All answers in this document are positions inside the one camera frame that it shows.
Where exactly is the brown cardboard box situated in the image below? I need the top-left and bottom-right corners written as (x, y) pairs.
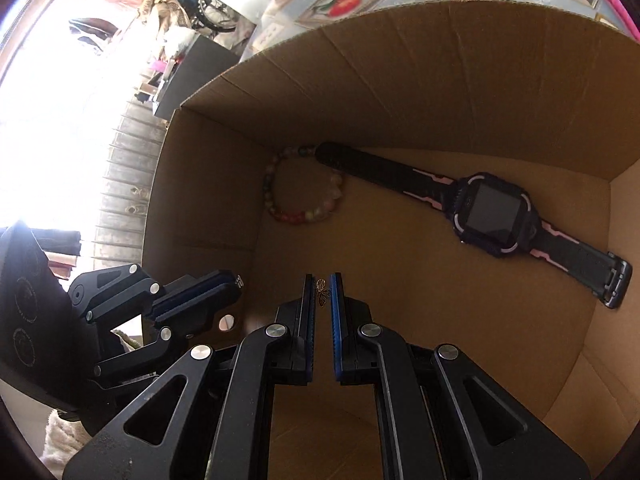
top-left (142, 0), bottom-right (640, 480)

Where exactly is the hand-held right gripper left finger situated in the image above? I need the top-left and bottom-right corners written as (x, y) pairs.
top-left (62, 272), bottom-right (318, 480)

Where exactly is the black cabinet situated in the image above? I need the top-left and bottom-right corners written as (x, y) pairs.
top-left (152, 35), bottom-right (251, 121)

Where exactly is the pile of clothes and bags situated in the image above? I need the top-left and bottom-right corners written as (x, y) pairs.
top-left (67, 0), bottom-right (241, 61)

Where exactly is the multicolour bead bracelet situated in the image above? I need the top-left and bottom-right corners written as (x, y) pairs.
top-left (262, 145), bottom-right (346, 226)

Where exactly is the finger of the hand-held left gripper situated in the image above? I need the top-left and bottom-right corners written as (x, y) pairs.
top-left (67, 262), bottom-right (243, 323)
top-left (92, 295), bottom-right (240, 391)

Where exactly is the white fluffy towel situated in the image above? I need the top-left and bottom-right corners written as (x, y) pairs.
top-left (42, 407), bottom-right (93, 478)

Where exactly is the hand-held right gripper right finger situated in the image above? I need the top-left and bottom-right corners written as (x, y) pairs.
top-left (329, 272), bottom-right (591, 480)

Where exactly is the pink strap smartwatch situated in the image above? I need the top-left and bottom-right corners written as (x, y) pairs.
top-left (315, 141), bottom-right (632, 310)

